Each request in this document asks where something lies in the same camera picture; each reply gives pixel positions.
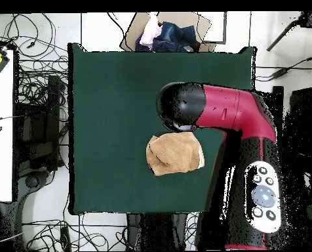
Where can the black chair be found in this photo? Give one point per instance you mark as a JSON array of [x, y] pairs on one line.
[[300, 118], [52, 105]]

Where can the cardboard box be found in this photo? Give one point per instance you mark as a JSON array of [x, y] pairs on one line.
[[177, 17]]

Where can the black power strip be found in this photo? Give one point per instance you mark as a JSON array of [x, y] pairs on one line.
[[65, 239]]

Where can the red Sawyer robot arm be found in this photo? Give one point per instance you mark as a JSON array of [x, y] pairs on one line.
[[224, 107]]

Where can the tan terry towel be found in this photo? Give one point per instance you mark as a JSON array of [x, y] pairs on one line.
[[171, 155]]

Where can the dark blue jeans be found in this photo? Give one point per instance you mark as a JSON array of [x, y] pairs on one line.
[[177, 36]]

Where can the dark metal frame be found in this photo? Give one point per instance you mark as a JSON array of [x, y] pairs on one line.
[[225, 26]]

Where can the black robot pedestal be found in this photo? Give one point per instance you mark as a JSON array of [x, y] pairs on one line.
[[133, 231]]

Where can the pale pink garment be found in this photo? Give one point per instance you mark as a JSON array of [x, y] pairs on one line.
[[149, 31]]

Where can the white desk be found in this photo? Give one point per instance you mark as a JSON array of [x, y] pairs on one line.
[[0, 157]]

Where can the dark green table cloth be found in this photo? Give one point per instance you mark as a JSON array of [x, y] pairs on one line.
[[114, 105]]

